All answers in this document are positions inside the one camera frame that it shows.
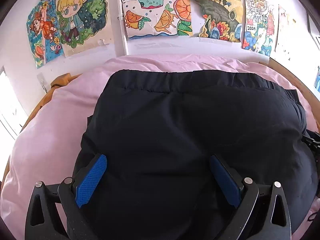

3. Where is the black puffer jacket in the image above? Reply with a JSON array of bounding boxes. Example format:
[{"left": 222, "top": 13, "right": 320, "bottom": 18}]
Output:
[{"left": 74, "top": 70, "right": 318, "bottom": 239}]

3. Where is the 2024 dragon drawing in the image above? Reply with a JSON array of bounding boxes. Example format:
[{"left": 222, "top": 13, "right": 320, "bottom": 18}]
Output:
[{"left": 242, "top": 0, "right": 279, "bottom": 57}]

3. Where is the orange girl swimming drawing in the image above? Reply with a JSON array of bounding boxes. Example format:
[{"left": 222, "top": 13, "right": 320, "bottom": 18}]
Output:
[{"left": 26, "top": 0, "right": 63, "bottom": 69}]

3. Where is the pink bed duvet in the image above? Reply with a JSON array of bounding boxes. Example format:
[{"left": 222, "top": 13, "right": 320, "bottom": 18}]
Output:
[{"left": 1, "top": 55, "right": 319, "bottom": 239}]

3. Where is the fruit juice drawing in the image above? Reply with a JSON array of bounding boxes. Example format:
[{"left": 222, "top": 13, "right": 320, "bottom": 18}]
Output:
[{"left": 121, "top": 0, "right": 193, "bottom": 39}]

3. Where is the white wall air conditioner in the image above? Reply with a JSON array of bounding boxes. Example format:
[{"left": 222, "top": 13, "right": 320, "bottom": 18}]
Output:
[{"left": 307, "top": 14, "right": 320, "bottom": 49}]

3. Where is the bright window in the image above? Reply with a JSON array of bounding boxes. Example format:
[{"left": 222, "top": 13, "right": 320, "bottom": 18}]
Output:
[{"left": 1, "top": 67, "right": 28, "bottom": 140}]

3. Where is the wooden bed frame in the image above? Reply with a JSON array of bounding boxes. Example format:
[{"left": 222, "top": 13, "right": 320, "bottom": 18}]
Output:
[{"left": 1, "top": 54, "right": 318, "bottom": 185}]

